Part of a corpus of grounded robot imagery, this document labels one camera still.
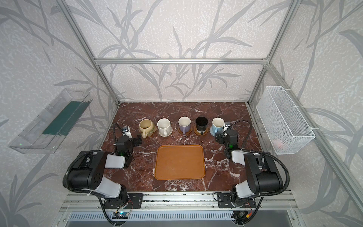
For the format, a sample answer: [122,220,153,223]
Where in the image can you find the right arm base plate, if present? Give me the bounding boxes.
[213,192,257,209]

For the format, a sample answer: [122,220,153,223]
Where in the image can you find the purple mug white inside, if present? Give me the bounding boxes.
[178,116,191,133]

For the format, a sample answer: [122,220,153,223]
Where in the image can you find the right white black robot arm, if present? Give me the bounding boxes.
[216,129,290,200]

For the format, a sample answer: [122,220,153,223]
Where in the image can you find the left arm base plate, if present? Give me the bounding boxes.
[104,193,144,209]

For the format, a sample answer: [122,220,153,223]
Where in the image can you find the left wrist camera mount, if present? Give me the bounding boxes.
[122,126,132,138]

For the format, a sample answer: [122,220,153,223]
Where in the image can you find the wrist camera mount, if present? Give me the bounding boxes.
[224,122,231,131]
[122,126,132,138]

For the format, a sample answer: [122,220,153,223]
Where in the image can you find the black mug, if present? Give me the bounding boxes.
[195,116,208,135]

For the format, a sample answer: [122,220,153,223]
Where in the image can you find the white wire wall basket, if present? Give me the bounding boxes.
[256,86,315,155]

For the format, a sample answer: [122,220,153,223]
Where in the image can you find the aluminium front rail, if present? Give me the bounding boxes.
[60,191,299,212]

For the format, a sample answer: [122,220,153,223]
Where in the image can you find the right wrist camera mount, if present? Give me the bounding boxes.
[224,122,231,131]

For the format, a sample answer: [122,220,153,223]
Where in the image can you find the green lit circuit board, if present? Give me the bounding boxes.
[112,211,130,220]

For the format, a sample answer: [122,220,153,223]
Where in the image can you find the woven patterned round coaster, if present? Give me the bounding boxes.
[158,127,173,137]

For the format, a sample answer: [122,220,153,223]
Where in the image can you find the wooden round coaster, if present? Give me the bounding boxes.
[193,127,210,136]
[177,126,193,135]

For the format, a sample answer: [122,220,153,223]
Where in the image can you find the beige ceramic mug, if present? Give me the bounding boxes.
[139,119,157,139]

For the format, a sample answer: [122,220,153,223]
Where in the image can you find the clear plastic wall bin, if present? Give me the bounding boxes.
[9,89,93,154]

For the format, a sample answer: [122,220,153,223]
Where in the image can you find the orange brown tray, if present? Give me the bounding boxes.
[154,145,206,181]

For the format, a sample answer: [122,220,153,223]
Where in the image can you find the cork flower shaped coaster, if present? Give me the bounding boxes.
[139,125,156,137]

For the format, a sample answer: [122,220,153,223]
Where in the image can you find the white speckled mug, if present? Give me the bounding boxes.
[157,118,172,129]

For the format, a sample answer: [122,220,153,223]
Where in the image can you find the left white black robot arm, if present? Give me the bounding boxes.
[62,135,142,201]

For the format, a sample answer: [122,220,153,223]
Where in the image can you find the grey round coaster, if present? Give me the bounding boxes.
[209,127,220,137]

